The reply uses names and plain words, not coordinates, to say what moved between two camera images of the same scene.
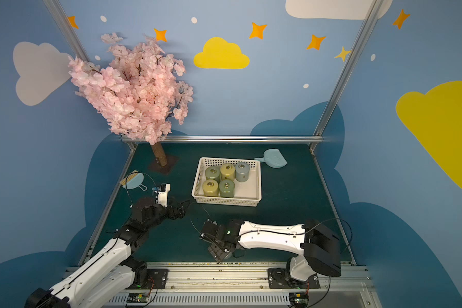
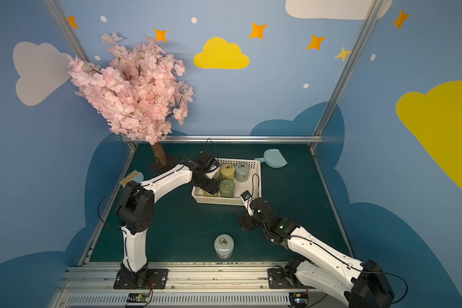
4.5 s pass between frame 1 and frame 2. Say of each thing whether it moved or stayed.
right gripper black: moved
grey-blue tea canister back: stayed
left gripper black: moved
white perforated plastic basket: stayed
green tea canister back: stayed
